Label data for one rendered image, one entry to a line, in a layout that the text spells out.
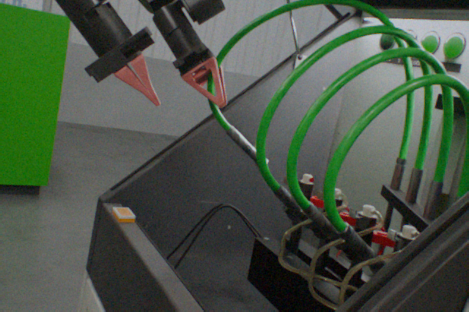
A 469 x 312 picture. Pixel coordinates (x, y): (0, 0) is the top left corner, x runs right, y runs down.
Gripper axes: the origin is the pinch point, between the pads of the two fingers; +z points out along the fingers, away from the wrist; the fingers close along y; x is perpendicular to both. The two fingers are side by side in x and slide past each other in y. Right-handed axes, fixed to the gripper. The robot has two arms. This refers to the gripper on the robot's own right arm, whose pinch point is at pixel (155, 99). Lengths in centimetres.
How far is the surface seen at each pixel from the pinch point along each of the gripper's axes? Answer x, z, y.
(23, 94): 323, -13, -83
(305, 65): -3.3, 7.9, 20.6
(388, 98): -18.1, 13.6, 23.5
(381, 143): 30, 39, 33
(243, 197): 40, 35, 2
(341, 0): 15.0, 6.4, 36.0
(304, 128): -12.0, 12.7, 14.1
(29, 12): 323, -54, -45
